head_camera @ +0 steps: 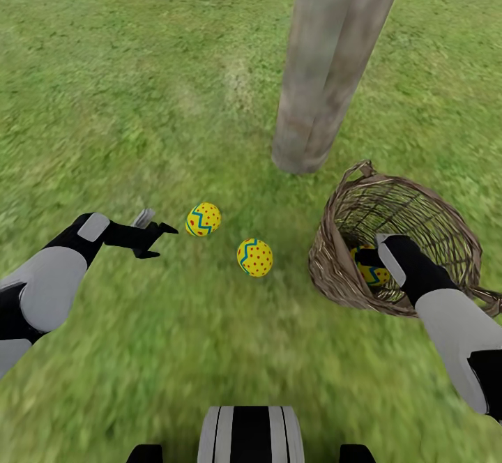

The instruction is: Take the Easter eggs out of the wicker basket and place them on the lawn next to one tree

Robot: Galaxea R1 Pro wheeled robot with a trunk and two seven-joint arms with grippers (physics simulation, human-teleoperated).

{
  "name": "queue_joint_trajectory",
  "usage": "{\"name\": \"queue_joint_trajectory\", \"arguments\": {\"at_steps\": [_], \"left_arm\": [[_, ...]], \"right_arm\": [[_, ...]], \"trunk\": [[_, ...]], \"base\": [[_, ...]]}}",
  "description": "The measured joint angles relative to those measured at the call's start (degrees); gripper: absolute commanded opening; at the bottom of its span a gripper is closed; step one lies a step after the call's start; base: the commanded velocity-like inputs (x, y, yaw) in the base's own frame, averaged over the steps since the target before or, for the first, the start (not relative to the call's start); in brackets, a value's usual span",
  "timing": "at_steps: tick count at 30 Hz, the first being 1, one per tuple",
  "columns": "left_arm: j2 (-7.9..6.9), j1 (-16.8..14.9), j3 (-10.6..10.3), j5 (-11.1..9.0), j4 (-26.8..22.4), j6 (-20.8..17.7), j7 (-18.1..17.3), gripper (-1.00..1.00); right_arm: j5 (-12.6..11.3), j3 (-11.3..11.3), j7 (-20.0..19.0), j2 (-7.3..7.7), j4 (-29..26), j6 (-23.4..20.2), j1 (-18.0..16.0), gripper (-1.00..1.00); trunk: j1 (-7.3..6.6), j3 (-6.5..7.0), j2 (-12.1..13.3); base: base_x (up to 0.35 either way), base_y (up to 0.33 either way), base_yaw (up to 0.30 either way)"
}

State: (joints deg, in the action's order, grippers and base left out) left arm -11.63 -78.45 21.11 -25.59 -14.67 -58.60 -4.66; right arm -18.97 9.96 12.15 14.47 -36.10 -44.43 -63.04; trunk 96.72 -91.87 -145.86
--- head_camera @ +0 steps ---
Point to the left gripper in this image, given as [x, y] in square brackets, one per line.
[142, 239]

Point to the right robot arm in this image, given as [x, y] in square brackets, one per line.
[468, 341]

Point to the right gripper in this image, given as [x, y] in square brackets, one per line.
[369, 257]

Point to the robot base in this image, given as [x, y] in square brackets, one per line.
[349, 453]

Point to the easter egg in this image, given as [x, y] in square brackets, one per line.
[371, 274]
[255, 257]
[203, 219]

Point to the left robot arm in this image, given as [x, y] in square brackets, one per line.
[37, 297]

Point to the wicker basket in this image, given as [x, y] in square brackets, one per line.
[337, 277]

